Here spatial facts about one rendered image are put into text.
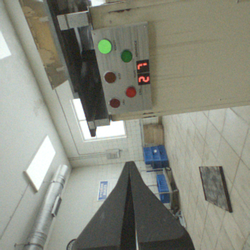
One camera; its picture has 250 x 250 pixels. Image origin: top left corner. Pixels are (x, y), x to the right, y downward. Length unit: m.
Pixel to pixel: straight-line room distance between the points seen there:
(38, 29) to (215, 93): 1.09
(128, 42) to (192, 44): 0.18
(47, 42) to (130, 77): 0.92
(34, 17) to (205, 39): 1.04
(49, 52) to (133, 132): 4.19
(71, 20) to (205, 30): 0.34
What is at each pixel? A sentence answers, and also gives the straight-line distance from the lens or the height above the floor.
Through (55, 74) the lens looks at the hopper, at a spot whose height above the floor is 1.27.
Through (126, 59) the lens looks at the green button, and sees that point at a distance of 0.50.
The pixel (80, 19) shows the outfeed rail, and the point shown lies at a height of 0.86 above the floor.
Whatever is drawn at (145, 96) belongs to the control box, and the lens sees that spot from 0.55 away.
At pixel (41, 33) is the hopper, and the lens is 1.36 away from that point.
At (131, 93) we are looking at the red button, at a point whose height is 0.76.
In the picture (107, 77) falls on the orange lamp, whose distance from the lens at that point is 0.52.
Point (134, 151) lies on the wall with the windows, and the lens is 5.70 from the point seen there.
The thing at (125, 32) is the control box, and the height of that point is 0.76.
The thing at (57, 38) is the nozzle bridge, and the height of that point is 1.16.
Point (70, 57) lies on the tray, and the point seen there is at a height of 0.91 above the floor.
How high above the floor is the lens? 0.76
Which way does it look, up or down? 3 degrees up
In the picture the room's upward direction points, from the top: 97 degrees counter-clockwise
